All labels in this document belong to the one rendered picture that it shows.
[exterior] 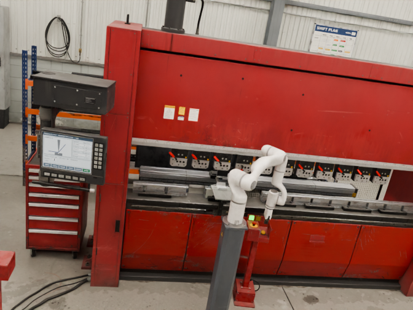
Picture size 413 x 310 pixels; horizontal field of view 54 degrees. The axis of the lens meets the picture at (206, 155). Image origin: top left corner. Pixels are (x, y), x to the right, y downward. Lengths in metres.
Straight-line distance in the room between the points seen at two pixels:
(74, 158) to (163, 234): 1.25
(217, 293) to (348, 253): 1.57
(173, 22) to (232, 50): 0.53
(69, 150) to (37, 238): 1.50
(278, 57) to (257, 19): 4.48
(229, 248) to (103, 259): 1.21
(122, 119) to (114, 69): 0.39
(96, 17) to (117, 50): 4.54
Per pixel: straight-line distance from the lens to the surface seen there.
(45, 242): 4.24
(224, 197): 3.56
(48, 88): 2.89
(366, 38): 8.83
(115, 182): 3.43
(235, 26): 7.84
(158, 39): 3.31
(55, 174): 3.03
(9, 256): 3.04
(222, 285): 3.43
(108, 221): 3.61
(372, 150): 4.12
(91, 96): 2.80
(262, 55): 3.45
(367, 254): 4.55
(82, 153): 2.91
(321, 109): 3.75
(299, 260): 4.26
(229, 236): 3.17
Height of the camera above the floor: 2.53
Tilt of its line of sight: 20 degrees down
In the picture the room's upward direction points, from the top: 9 degrees clockwise
